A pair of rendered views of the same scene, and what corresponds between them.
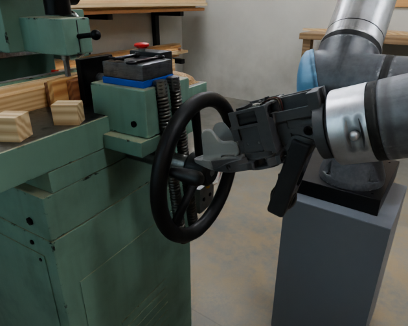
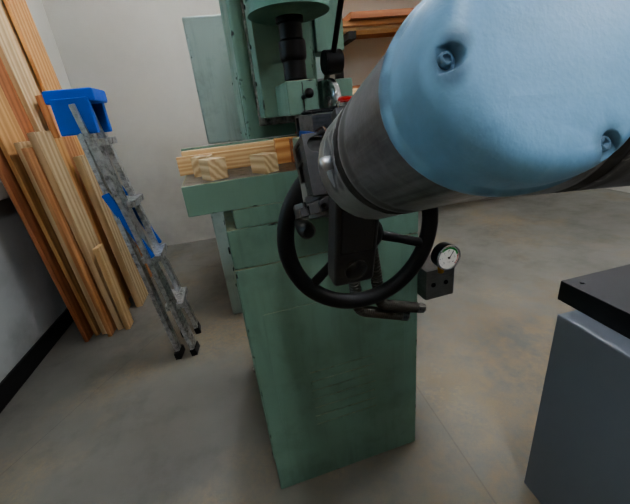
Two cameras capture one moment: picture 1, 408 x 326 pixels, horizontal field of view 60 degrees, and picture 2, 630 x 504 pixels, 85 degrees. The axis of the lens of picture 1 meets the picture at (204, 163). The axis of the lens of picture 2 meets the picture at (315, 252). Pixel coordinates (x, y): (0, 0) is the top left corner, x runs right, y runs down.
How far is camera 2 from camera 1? 0.37 m
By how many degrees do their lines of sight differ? 41
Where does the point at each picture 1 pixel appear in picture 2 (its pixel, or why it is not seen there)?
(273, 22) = not seen: outside the picture
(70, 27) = (294, 88)
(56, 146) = (241, 189)
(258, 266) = not seen: hidden behind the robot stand
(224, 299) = (477, 421)
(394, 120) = (344, 132)
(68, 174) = (252, 216)
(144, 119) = not seen: hidden behind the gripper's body
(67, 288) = (249, 316)
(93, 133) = (281, 183)
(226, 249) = (514, 370)
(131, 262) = (325, 320)
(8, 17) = (265, 87)
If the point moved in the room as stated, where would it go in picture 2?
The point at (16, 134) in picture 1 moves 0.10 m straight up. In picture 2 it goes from (209, 173) to (197, 118)
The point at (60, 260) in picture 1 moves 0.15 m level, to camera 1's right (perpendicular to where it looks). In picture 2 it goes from (243, 289) to (290, 310)
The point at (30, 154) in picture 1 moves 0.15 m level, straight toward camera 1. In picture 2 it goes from (216, 191) to (166, 215)
